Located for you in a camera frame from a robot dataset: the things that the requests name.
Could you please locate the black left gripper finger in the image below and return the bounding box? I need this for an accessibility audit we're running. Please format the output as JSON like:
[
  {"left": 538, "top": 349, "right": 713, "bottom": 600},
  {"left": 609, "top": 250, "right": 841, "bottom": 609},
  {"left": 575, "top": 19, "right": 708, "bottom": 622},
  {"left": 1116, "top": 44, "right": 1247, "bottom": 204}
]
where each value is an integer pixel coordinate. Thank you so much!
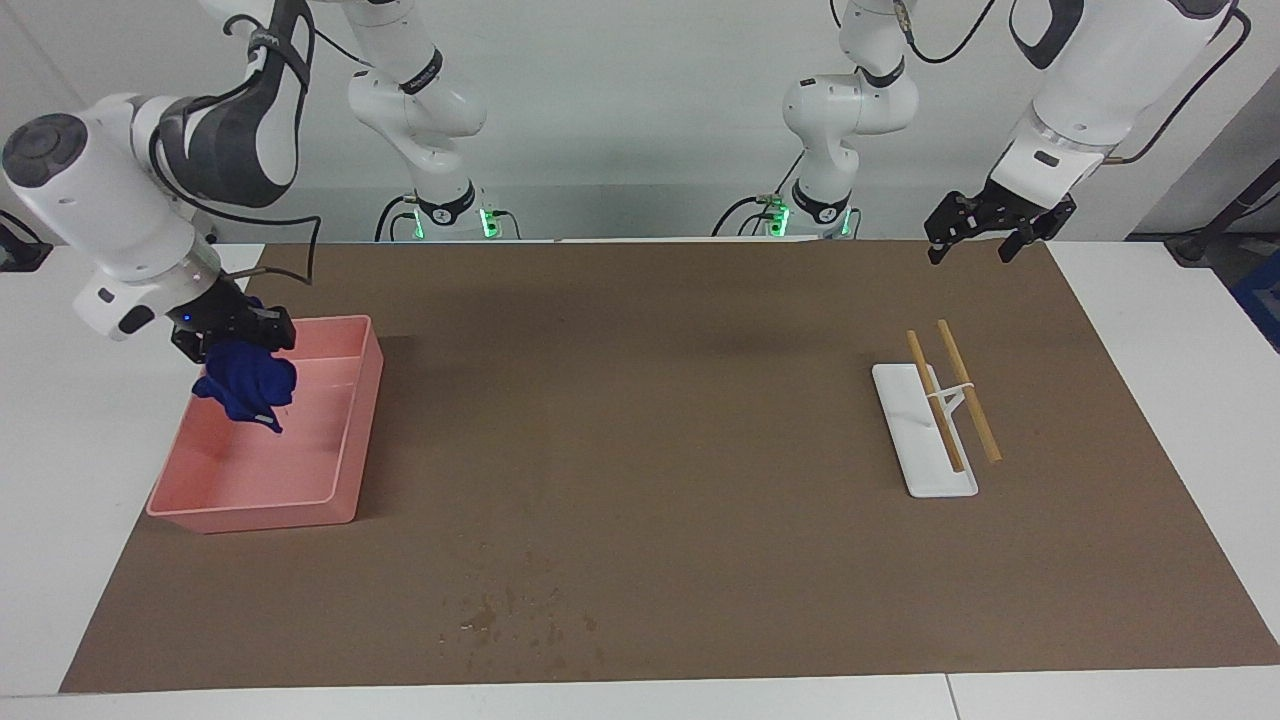
[
  {"left": 1000, "top": 205, "right": 1076, "bottom": 264},
  {"left": 924, "top": 198, "right": 976, "bottom": 266}
]

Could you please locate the blue towel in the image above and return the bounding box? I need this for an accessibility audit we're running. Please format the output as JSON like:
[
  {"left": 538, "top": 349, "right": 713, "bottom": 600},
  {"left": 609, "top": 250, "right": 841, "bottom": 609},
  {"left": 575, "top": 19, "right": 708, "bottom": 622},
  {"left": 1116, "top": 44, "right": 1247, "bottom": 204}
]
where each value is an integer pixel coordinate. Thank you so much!
[{"left": 192, "top": 340, "right": 298, "bottom": 434}]

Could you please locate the pink plastic bin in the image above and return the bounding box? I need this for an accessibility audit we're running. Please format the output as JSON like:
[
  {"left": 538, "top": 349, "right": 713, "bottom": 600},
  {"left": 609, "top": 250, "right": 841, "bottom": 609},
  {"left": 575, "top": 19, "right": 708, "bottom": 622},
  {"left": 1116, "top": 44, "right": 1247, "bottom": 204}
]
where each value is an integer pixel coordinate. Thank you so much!
[{"left": 146, "top": 314, "right": 385, "bottom": 534}]

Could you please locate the wooden rack rod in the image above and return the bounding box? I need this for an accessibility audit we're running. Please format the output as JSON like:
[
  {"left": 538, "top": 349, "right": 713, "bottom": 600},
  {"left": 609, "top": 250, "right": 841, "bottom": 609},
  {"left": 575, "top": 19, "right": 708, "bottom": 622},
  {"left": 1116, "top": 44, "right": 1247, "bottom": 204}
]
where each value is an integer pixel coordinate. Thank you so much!
[
  {"left": 906, "top": 330, "right": 966, "bottom": 474},
  {"left": 937, "top": 319, "right": 1003, "bottom": 465}
]

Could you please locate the black stand leg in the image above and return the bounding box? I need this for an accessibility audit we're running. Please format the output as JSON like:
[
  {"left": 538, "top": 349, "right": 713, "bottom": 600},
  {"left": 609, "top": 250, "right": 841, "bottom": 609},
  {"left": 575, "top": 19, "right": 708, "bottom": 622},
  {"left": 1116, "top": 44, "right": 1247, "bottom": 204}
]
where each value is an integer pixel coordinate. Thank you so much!
[{"left": 1165, "top": 160, "right": 1280, "bottom": 266}]

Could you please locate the black clamp object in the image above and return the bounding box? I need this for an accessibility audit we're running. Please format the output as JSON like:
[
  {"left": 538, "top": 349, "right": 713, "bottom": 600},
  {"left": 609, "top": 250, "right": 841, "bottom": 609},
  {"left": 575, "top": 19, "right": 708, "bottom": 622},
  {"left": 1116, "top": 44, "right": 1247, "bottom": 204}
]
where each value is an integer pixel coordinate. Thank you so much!
[{"left": 0, "top": 210, "right": 53, "bottom": 273}]

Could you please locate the blue crate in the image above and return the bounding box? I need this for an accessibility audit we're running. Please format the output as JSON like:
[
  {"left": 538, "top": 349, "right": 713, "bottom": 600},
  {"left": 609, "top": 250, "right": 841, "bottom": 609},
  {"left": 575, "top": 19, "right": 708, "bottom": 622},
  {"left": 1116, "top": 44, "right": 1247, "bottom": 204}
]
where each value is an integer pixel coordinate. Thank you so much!
[{"left": 1232, "top": 250, "right": 1280, "bottom": 353}]

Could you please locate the white rack with wooden rods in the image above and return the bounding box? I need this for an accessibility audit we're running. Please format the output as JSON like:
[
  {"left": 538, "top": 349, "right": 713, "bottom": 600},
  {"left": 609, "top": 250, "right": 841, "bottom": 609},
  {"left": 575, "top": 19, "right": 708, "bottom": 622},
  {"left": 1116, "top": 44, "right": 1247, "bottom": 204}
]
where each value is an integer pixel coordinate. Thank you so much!
[{"left": 871, "top": 362, "right": 980, "bottom": 499}]

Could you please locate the brown table mat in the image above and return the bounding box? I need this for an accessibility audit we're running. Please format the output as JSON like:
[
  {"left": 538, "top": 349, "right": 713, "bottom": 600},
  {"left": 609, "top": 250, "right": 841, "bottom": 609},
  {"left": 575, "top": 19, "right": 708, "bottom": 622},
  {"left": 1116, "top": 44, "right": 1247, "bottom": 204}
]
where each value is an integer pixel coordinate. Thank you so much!
[{"left": 58, "top": 240, "right": 1280, "bottom": 694}]

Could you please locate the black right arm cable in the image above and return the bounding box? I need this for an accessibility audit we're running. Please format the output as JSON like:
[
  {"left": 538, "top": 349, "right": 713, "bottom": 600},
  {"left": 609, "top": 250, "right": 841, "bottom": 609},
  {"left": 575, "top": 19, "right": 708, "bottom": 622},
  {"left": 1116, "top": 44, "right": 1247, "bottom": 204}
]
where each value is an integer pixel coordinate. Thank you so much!
[{"left": 150, "top": 15, "right": 323, "bottom": 286}]

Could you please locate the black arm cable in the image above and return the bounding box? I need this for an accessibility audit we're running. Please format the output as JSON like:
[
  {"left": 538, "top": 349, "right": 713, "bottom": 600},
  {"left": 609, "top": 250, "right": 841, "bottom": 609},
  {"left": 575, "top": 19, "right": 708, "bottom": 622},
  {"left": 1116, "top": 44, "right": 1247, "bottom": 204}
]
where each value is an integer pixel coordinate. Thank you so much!
[
  {"left": 1105, "top": 5, "right": 1251, "bottom": 166},
  {"left": 150, "top": 15, "right": 323, "bottom": 286}
]

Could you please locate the black base cable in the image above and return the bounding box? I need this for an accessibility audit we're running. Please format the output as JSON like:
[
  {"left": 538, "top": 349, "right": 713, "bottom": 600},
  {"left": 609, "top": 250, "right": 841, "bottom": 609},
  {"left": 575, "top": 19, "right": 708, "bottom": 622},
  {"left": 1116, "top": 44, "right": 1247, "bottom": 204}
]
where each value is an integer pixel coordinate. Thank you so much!
[{"left": 712, "top": 150, "right": 807, "bottom": 239}]

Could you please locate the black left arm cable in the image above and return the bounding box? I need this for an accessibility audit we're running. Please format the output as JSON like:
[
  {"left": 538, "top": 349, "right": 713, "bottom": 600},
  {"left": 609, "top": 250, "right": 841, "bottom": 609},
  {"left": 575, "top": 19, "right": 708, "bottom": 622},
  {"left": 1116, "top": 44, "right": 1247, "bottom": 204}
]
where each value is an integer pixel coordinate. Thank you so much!
[{"left": 1105, "top": 5, "right": 1251, "bottom": 166}]

